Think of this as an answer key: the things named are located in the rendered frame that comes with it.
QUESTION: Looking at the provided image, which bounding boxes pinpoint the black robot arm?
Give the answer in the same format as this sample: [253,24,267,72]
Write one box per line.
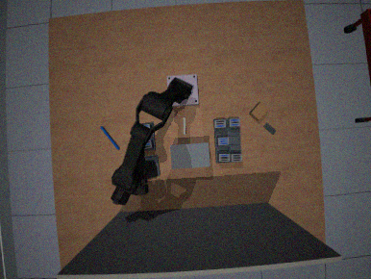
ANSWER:
[111,78,193,205]

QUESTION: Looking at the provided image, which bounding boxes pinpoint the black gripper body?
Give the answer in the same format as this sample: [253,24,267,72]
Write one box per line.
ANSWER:
[133,150,148,195]

